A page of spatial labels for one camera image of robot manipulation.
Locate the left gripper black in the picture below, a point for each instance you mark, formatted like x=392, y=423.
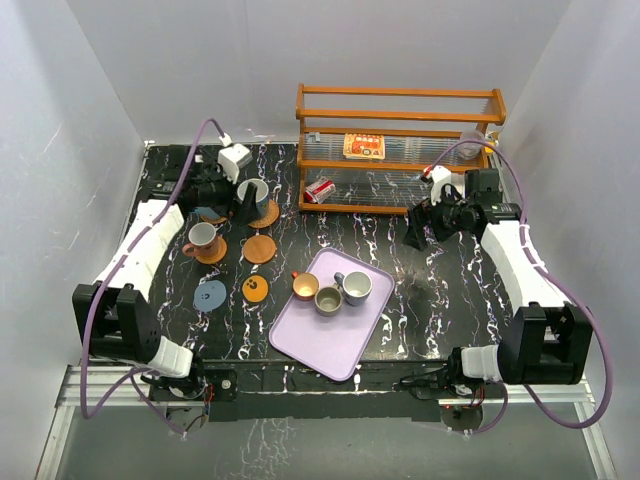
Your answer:
x=231, y=193

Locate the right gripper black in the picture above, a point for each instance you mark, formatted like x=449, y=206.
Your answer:
x=418, y=216

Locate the grey mug front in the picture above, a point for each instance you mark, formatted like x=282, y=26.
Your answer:
x=262, y=196

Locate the grey mug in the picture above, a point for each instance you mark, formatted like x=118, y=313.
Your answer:
x=262, y=196
x=356, y=286

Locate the wooden coaster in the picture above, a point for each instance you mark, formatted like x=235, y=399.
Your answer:
x=214, y=252
x=259, y=249

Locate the large blue mug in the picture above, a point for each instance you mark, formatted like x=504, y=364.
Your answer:
x=207, y=211

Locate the pink mug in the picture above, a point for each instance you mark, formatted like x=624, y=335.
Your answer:
x=200, y=235

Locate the orange face coaster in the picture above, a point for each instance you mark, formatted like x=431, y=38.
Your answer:
x=255, y=289

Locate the blue face coaster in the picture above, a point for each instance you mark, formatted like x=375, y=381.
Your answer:
x=209, y=295

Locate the woven rattan coaster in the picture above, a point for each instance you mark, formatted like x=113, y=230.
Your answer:
x=214, y=221
x=272, y=214

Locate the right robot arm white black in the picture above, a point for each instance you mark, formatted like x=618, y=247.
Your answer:
x=549, y=337

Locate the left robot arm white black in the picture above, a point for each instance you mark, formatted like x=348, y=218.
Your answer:
x=113, y=314

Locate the small orange cup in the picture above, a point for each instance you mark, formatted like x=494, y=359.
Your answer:
x=305, y=285

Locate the clear plastic cup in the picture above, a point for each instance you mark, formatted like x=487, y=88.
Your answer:
x=469, y=148

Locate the small olive cup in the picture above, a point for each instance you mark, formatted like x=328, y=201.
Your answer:
x=328, y=301

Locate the red white can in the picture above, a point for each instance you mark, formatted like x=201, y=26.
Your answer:
x=319, y=191

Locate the wooden shelf rack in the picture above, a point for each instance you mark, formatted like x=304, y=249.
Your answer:
x=407, y=151

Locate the orange snack packet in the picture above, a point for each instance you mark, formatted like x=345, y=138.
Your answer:
x=364, y=146

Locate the lavender plastic tray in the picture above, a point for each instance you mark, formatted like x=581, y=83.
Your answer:
x=332, y=346

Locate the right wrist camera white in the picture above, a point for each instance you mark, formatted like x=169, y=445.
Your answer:
x=437, y=177

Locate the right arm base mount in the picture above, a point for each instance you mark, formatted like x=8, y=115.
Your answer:
x=465, y=418

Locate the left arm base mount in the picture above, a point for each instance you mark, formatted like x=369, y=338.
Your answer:
x=203, y=384

